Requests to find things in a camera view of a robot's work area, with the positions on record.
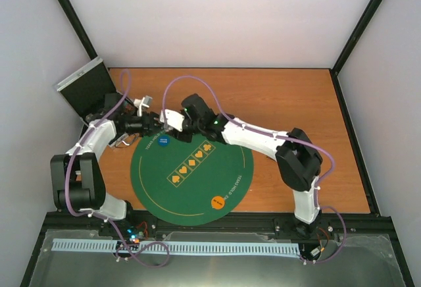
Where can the orange big blind button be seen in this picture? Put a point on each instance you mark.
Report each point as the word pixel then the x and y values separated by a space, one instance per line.
pixel 217 202

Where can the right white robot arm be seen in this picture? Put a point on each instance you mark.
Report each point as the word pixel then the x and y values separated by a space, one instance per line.
pixel 298 162

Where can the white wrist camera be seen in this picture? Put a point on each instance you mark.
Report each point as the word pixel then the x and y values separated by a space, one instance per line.
pixel 171 120
pixel 142 104

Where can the blue small blind button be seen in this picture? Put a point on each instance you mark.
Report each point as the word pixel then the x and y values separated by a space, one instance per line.
pixel 163 140

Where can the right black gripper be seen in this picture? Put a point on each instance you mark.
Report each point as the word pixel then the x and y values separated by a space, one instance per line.
pixel 180 137

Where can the aluminium poker case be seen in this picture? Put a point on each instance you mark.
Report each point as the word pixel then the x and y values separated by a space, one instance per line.
pixel 94 97

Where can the light blue slotted cable duct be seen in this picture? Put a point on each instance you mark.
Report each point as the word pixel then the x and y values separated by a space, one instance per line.
pixel 180 248

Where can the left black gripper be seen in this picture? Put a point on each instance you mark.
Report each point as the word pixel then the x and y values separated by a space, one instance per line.
pixel 149 123

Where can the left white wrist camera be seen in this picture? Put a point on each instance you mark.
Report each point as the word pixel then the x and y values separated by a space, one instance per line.
pixel 142 104

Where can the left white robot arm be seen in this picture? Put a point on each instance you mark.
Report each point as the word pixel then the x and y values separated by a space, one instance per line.
pixel 78 185

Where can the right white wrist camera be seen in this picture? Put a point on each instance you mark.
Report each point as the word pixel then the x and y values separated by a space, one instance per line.
pixel 171 120

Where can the round green poker mat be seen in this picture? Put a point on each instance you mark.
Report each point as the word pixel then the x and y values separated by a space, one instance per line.
pixel 176 183

